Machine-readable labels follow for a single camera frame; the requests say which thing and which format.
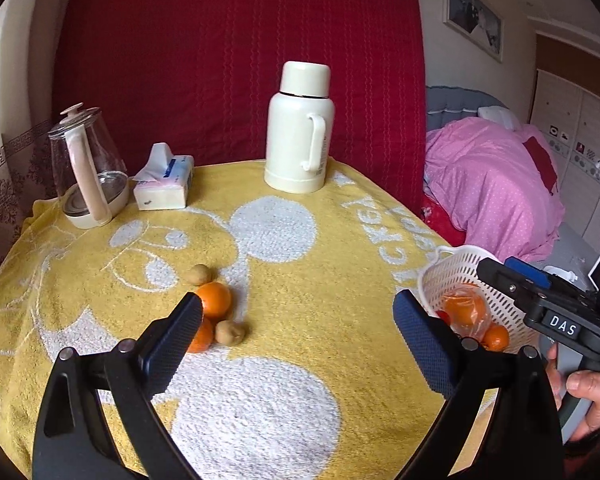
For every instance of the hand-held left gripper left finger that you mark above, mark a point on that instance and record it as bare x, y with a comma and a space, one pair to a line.
175, 350

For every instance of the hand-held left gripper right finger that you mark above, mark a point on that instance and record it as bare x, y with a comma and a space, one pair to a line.
425, 345

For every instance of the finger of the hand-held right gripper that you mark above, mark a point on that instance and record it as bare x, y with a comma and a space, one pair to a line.
527, 270
502, 280

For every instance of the red cherry tomato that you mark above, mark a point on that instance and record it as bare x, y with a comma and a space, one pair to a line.
443, 316

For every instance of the white plastic basket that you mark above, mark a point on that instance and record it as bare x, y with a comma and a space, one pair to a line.
460, 265

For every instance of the small orange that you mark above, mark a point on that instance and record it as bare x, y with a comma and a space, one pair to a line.
495, 337

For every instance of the person's right forearm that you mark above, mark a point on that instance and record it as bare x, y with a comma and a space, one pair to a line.
587, 445

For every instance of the person's right hand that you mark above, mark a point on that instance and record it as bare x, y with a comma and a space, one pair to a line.
597, 395

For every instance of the orange with stem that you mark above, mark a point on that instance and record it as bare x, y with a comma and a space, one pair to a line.
202, 337

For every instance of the orange in plastic bag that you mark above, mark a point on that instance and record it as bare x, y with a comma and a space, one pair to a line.
462, 307

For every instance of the small lumpy tan fruit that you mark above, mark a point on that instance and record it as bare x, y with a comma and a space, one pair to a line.
230, 332

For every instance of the large orange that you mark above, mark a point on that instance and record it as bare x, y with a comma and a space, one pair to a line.
214, 299

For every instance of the small round tan fruit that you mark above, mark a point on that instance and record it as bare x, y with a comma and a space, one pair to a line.
199, 275

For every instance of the red patterned cloth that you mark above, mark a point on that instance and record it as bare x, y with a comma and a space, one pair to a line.
442, 225

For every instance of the pink dotted quilt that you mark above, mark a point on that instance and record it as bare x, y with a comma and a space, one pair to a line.
480, 185

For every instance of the small red cloth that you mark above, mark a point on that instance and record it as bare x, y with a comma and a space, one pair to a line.
542, 162

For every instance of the yellow printed towel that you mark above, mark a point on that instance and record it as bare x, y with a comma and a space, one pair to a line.
280, 280

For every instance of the tissue pack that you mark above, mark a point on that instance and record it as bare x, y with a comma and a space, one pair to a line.
160, 197

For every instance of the white pillow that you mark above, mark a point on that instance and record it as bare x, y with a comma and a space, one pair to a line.
500, 116

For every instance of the wooden wardrobe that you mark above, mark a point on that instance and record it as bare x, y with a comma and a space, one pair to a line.
575, 120

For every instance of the grey padded headboard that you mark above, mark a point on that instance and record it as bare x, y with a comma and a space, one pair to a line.
445, 105

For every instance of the patterned beige curtain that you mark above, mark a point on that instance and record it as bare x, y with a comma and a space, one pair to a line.
10, 185

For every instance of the cream thermos flask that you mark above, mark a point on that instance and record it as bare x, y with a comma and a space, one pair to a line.
290, 140

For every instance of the red blanket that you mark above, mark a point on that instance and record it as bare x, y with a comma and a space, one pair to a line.
230, 60

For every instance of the framed wall picture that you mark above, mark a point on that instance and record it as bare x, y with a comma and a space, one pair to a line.
475, 12

